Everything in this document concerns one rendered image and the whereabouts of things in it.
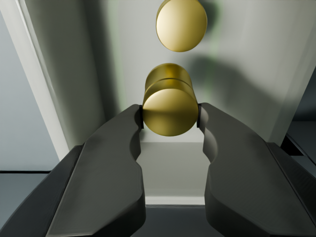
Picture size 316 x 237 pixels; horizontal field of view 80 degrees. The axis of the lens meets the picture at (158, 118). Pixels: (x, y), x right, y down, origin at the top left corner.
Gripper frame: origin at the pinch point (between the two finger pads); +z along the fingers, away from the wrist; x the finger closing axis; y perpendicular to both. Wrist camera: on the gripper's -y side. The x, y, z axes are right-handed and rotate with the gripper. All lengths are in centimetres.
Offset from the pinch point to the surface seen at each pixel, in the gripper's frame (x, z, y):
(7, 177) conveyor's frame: -23.8, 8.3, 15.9
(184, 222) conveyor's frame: 1.7, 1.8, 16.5
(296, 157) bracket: 12.0, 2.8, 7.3
